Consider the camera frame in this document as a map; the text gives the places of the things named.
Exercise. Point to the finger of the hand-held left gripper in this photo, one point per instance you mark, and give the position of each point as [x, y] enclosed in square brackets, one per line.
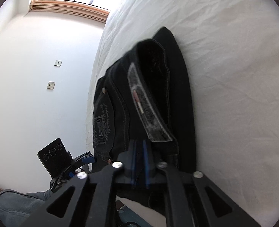
[63, 178]
[88, 159]

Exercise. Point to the wooden window sill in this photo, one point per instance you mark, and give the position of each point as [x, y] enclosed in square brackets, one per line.
[68, 10]

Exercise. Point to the white bed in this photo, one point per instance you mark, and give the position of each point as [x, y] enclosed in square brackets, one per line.
[224, 52]

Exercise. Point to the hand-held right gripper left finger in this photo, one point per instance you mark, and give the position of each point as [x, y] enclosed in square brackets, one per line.
[134, 167]

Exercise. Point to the wall socket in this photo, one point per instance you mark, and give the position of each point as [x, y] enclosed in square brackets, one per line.
[58, 63]
[51, 85]

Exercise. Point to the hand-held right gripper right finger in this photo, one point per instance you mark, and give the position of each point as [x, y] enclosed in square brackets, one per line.
[146, 165]

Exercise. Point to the person's left forearm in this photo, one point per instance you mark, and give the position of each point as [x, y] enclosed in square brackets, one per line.
[14, 205]

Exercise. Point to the black pants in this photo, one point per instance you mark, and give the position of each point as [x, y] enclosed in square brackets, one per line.
[163, 80]

